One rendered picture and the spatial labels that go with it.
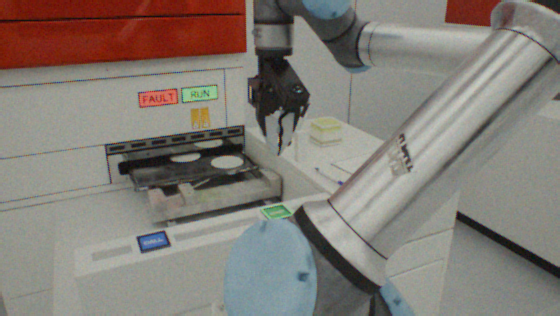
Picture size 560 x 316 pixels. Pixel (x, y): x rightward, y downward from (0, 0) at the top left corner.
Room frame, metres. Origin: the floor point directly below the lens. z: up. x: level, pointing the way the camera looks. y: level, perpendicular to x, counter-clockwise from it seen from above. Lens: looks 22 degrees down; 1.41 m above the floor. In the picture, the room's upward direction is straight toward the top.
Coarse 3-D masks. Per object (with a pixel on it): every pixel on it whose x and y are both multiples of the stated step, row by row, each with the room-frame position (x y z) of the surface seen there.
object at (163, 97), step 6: (168, 90) 1.28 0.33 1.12; (174, 90) 1.28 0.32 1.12; (144, 96) 1.24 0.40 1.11; (150, 96) 1.25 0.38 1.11; (156, 96) 1.26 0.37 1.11; (162, 96) 1.27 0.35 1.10; (168, 96) 1.28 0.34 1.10; (174, 96) 1.28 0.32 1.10; (144, 102) 1.24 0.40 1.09; (150, 102) 1.25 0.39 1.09; (156, 102) 1.26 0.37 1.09; (162, 102) 1.27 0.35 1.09; (168, 102) 1.27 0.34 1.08; (174, 102) 1.28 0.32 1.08
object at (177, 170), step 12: (168, 156) 1.28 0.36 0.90; (204, 156) 1.28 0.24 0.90; (216, 156) 1.29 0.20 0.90; (240, 156) 1.28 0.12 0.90; (132, 168) 1.18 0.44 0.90; (144, 168) 1.18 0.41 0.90; (156, 168) 1.19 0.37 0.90; (168, 168) 1.19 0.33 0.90; (180, 168) 1.19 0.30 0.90; (192, 168) 1.19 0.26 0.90; (204, 168) 1.19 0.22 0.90; (216, 168) 1.19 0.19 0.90; (228, 168) 1.18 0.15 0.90; (144, 180) 1.10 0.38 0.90; (156, 180) 1.10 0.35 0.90; (168, 180) 1.10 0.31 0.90
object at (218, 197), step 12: (252, 180) 1.14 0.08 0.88; (204, 192) 1.06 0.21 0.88; (216, 192) 1.06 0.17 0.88; (228, 192) 1.06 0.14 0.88; (240, 192) 1.06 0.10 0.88; (252, 192) 1.06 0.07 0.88; (264, 192) 1.08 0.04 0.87; (276, 192) 1.09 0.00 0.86; (168, 204) 0.99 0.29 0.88; (180, 204) 0.99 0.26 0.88; (192, 204) 0.99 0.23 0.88; (204, 204) 1.00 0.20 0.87; (216, 204) 1.02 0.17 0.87; (228, 204) 1.03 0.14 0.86; (156, 216) 0.95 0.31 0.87; (168, 216) 0.96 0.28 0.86; (180, 216) 0.97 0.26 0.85
